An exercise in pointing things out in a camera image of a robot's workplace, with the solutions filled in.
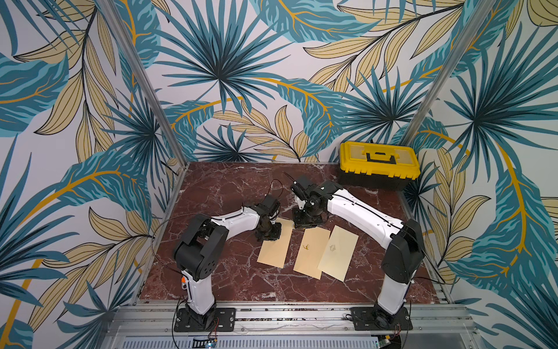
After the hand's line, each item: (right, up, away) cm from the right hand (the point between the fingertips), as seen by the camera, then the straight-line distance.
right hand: (297, 225), depth 82 cm
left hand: (-8, -8, +9) cm, 14 cm away
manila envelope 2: (+7, -10, +8) cm, 14 cm away
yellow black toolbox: (+37, +24, +16) cm, 47 cm away
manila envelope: (-9, -13, +7) cm, 17 cm away
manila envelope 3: (+17, -12, +6) cm, 22 cm away
